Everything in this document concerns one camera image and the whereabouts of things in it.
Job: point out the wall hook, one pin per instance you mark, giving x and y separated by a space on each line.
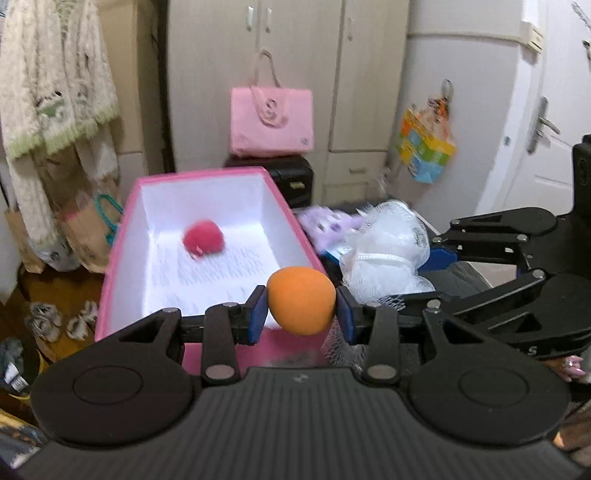
447 88

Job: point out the pink tote bag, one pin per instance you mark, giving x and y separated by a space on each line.
272 120

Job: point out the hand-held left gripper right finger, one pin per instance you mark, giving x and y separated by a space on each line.
346 318

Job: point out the brown paper bag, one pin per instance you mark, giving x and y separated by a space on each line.
23 240

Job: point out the person's right hand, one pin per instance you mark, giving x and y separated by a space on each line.
572 368

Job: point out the cream fluffy robe green trim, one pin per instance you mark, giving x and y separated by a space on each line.
55 69

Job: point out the red fuzzy ball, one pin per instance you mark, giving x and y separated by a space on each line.
204 240

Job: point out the orange hanging trinket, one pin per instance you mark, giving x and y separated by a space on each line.
438 107

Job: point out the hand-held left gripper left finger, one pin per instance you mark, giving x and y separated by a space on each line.
258 318

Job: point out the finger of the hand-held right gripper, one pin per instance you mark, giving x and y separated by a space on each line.
489 300
445 256

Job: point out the black suitcase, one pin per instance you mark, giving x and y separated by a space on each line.
291 180

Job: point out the orange foam ball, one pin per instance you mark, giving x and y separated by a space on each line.
301 300

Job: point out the purple plush toy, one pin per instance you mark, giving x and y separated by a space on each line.
323 226

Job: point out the colourful paper gift bag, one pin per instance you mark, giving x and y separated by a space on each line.
425 147

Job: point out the white door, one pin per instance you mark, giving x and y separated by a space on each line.
531 184

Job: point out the beige wardrobe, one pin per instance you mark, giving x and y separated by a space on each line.
295 60

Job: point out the pink storage box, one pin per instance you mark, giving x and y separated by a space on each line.
194 286

